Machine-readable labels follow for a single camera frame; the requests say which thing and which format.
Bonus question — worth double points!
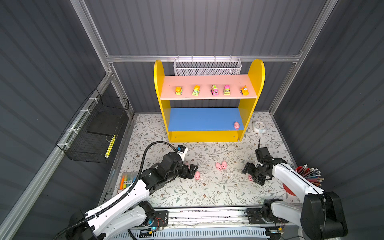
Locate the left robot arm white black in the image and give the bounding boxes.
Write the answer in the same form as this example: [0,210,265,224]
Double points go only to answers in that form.
[64,152,198,240]

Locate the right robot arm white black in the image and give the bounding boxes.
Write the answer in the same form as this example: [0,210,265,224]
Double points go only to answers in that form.
[242,148,348,240]

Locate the floral patterned table mat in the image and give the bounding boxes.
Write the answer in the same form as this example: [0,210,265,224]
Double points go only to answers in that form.
[121,112,299,208]

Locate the black corrugated cable conduit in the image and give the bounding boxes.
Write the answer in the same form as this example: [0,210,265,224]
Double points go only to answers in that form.
[52,141,179,240]

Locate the black wire basket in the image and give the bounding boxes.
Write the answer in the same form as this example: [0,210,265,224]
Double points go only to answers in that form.
[56,90,130,164]

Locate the orange toy car green base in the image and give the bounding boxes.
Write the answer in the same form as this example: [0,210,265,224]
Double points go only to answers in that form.
[175,87,183,96]

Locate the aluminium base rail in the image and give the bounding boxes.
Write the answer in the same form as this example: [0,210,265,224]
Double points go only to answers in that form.
[86,205,331,232]

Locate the marker pen pack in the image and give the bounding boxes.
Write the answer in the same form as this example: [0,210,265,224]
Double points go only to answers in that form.
[119,172,138,190]

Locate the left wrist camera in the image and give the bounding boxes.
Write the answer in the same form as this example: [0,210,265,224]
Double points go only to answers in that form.
[177,145,189,162]

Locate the white wire mesh basket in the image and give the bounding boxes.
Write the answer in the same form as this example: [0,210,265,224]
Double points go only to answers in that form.
[173,59,242,76]

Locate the bundle of coloured pencils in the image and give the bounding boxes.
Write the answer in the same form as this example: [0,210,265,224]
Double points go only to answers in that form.
[296,165,325,187]

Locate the white slotted cable duct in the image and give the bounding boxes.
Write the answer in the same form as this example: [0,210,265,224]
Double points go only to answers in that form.
[113,227,271,240]

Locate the green toy car orange top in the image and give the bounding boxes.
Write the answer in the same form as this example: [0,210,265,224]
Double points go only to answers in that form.
[192,85,200,97]

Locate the yellow shelf pink blue boards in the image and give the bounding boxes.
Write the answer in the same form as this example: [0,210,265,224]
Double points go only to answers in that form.
[154,59,266,143]

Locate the green truck pink mixer drum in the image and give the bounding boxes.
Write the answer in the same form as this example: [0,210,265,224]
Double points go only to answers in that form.
[223,85,231,96]

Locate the orange yellow toy car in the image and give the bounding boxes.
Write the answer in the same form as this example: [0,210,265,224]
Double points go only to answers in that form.
[240,86,249,96]

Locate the red cup holder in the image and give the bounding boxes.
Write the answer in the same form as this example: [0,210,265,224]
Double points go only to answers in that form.
[283,166,310,196]

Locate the pink truck green striped top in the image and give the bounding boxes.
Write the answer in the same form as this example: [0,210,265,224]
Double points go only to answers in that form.
[211,85,219,96]

